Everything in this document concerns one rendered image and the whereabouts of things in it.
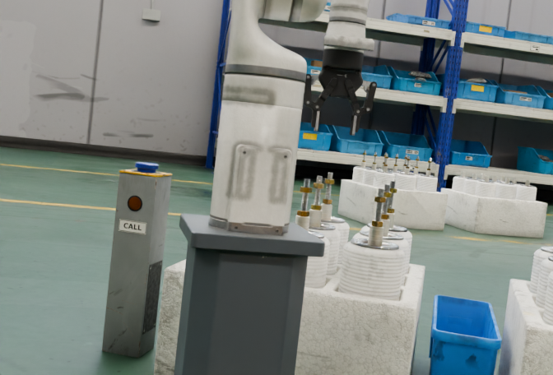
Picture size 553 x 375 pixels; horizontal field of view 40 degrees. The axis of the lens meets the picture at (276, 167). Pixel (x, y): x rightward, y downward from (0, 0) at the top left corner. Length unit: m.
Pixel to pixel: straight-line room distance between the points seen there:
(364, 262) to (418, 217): 2.50
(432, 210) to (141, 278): 2.51
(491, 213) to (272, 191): 3.06
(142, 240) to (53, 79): 5.12
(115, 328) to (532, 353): 0.67
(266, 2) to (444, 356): 0.68
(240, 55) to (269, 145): 0.10
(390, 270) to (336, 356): 0.15
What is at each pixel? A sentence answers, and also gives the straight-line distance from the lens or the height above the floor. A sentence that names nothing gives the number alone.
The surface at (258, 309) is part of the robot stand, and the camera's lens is 0.82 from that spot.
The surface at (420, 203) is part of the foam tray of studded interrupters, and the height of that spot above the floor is 0.12.
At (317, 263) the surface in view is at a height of 0.21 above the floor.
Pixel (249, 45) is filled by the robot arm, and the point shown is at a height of 0.50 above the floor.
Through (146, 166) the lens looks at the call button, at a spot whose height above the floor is 0.33.
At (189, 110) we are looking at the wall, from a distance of 6.38.
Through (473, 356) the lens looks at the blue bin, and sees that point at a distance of 1.28.
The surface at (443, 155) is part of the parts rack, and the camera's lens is 6.19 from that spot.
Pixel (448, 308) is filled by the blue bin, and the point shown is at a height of 0.10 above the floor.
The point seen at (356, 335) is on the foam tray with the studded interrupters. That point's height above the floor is 0.13.
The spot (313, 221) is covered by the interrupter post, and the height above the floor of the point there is 0.26.
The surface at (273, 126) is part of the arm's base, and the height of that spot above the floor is 0.42.
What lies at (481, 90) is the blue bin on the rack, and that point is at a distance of 6.36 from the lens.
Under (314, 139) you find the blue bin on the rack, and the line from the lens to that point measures 5.82.
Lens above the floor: 0.42
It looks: 3 degrees down
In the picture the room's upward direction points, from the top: 6 degrees clockwise
